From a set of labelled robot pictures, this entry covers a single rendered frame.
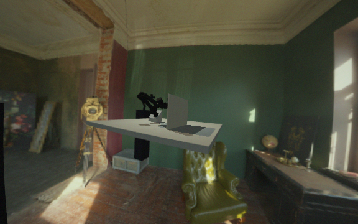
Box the cream wall panel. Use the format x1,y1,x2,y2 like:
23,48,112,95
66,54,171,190
166,94,188,129

